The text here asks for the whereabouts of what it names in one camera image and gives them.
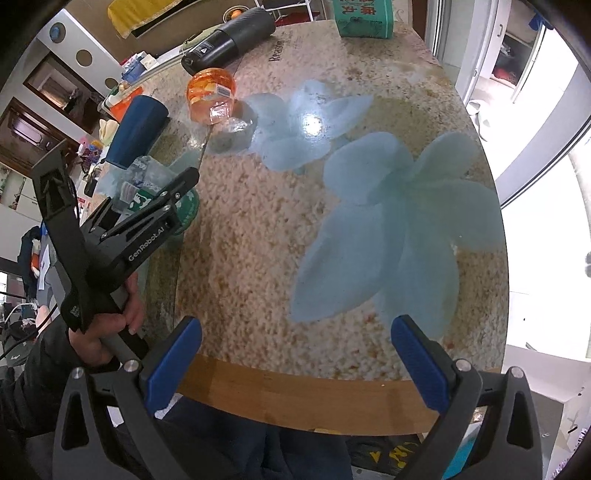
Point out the blue white small packet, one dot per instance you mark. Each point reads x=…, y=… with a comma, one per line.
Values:
x=137, y=67

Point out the teal printed box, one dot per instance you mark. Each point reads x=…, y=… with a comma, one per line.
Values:
x=364, y=18

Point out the clear green label packet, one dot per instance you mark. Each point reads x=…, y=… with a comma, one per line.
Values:
x=147, y=177

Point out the black cylindrical flask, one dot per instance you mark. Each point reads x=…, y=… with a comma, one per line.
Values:
x=231, y=39

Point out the person's left forearm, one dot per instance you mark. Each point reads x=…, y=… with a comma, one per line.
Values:
x=32, y=383

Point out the person's left hand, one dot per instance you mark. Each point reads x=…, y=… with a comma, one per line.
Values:
x=94, y=350

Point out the brown wooden cabinet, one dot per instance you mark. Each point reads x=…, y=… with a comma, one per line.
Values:
x=51, y=92

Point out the person's dark trouser leg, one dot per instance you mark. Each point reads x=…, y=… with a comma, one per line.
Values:
x=240, y=447

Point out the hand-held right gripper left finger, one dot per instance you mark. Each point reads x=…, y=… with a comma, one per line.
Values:
x=174, y=364

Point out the yellow cloth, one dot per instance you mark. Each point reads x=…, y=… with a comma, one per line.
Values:
x=134, y=14

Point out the white slipper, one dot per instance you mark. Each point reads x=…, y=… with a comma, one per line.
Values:
x=485, y=121

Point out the orange fruit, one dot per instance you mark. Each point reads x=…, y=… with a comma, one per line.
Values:
x=236, y=13

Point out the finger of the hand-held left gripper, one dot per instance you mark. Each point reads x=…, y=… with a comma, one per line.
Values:
x=53, y=184
x=173, y=187

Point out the dark blue cup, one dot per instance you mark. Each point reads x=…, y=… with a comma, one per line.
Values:
x=136, y=129

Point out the black yellow printed bag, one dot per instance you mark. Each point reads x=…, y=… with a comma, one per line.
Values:
x=383, y=459

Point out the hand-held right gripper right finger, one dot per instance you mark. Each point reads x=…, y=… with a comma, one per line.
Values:
x=421, y=367

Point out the orange transparent jar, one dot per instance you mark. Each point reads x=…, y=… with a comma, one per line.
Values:
x=207, y=88

